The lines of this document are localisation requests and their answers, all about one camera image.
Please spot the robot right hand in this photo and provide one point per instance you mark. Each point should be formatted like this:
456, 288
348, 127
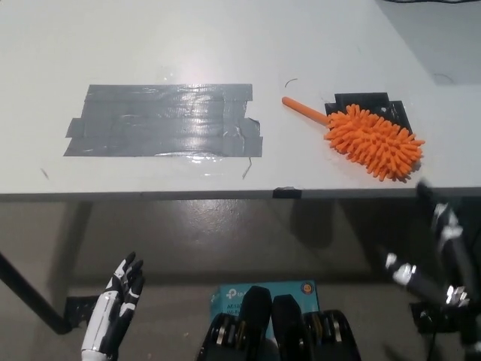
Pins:
451, 240

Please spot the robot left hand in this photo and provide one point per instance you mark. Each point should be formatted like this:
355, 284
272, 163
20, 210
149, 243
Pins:
120, 297

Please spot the orange microfibre duster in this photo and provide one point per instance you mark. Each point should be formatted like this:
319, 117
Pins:
372, 144

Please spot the black table leg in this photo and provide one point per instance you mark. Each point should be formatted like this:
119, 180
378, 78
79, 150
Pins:
34, 293

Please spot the teal router box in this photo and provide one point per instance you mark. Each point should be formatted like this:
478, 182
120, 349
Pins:
229, 297

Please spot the grey duct tape patch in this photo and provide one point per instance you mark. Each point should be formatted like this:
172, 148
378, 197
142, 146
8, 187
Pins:
161, 120

